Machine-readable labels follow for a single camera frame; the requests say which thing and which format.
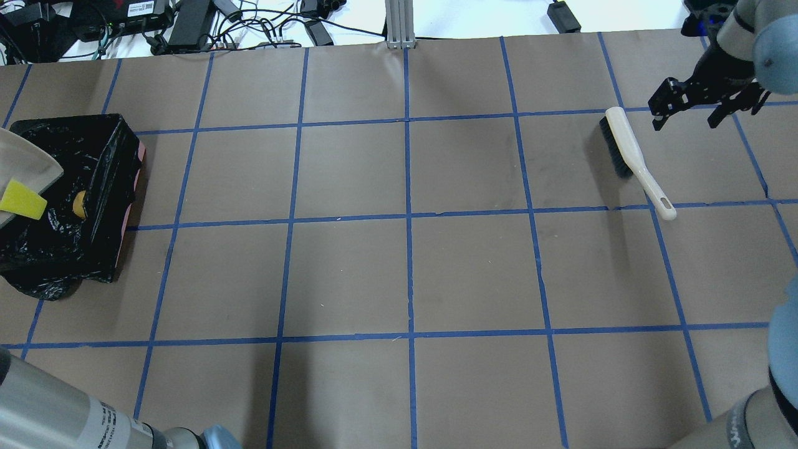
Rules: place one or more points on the black power brick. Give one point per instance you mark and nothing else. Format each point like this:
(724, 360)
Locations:
(563, 18)

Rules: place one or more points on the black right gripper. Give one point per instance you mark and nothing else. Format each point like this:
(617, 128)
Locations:
(722, 69)

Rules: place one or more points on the beige hand brush black bristles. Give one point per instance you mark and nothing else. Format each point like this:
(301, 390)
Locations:
(628, 161)

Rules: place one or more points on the aluminium frame post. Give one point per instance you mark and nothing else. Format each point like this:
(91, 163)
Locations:
(400, 24)

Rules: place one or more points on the yellow potato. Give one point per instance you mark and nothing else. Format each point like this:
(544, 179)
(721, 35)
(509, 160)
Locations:
(78, 207)

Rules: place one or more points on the yellow green sponge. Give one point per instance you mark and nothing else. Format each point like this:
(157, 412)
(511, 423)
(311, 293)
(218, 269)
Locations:
(19, 199)

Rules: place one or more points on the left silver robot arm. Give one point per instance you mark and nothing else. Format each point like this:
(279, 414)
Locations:
(39, 410)

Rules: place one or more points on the beige plastic dustpan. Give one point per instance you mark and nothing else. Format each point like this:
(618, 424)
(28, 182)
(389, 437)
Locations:
(25, 162)

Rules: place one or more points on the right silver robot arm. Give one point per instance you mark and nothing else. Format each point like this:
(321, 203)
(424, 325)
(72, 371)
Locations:
(752, 54)

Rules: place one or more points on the bin with black bag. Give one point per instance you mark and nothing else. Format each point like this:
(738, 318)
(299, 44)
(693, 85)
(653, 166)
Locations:
(46, 259)

